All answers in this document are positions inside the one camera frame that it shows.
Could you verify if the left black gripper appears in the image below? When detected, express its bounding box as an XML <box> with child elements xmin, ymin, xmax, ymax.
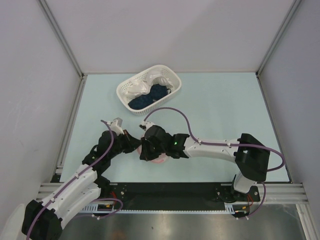
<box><xmin>108</xmin><ymin>129</ymin><xmax>142</xmax><ymax>159</ymax></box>

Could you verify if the pink mesh laundry bag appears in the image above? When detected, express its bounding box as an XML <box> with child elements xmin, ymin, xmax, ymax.
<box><xmin>136</xmin><ymin>146</ymin><xmax>169</xmax><ymax>164</ymax></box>

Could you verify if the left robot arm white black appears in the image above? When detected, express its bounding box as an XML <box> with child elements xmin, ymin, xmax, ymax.
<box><xmin>21</xmin><ymin>130</ymin><xmax>141</xmax><ymax>240</ymax></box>

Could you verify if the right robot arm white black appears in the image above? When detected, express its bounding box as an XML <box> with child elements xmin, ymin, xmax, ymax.
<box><xmin>139</xmin><ymin>125</ymin><xmax>270</xmax><ymax>201</ymax></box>

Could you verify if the white bra in basket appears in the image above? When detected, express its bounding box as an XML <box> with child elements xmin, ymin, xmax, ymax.
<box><xmin>124</xmin><ymin>68</ymin><xmax>173</xmax><ymax>99</ymax></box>

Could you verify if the dark blue bra in basket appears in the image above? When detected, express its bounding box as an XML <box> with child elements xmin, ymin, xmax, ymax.
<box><xmin>128</xmin><ymin>84</ymin><xmax>171</xmax><ymax>110</ymax></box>

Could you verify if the white plastic perforated basket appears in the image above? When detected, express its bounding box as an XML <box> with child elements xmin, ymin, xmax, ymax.
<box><xmin>116</xmin><ymin>64</ymin><xmax>182</xmax><ymax>116</ymax></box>

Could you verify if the white object bottom left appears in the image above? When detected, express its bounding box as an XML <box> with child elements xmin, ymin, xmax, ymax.
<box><xmin>2</xmin><ymin>203</ymin><xmax>26</xmax><ymax>240</ymax></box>

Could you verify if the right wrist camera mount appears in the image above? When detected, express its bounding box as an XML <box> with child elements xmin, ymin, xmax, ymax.
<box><xmin>139</xmin><ymin>120</ymin><xmax>155</xmax><ymax>131</ymax></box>

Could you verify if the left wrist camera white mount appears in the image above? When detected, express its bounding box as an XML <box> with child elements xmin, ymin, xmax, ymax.
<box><xmin>107</xmin><ymin>117</ymin><xmax>125</xmax><ymax>136</ymax></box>

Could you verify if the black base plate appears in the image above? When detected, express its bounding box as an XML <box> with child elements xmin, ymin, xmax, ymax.
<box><xmin>94</xmin><ymin>176</ymin><xmax>261</xmax><ymax>211</ymax></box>

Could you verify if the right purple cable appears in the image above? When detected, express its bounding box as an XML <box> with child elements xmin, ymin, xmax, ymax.
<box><xmin>143</xmin><ymin>106</ymin><xmax>286</xmax><ymax>172</ymax></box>

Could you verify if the purple cable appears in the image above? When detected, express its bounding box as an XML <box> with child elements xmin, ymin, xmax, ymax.
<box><xmin>26</xmin><ymin>119</ymin><xmax>115</xmax><ymax>240</ymax></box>
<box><xmin>143</xmin><ymin>106</ymin><xmax>286</xmax><ymax>172</ymax></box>

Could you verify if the white cable duct strip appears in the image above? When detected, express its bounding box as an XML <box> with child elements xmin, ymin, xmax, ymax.
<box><xmin>79</xmin><ymin>202</ymin><xmax>248</xmax><ymax>216</ymax></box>

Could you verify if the left aluminium corner post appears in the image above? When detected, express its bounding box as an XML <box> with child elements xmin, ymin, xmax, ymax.
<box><xmin>37</xmin><ymin>0</ymin><xmax>86</xmax><ymax>80</ymax></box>

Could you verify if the aluminium corner post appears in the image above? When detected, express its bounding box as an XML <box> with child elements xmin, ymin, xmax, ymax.
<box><xmin>37</xmin><ymin>0</ymin><xmax>86</xmax><ymax>80</ymax></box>
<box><xmin>255</xmin><ymin>0</ymin><xmax>303</xmax><ymax>78</ymax></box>

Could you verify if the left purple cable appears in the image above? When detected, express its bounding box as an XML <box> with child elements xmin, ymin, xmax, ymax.
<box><xmin>26</xmin><ymin>119</ymin><xmax>115</xmax><ymax>240</ymax></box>

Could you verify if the right aluminium corner post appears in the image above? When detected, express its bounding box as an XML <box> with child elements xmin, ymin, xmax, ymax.
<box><xmin>255</xmin><ymin>0</ymin><xmax>303</xmax><ymax>78</ymax></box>

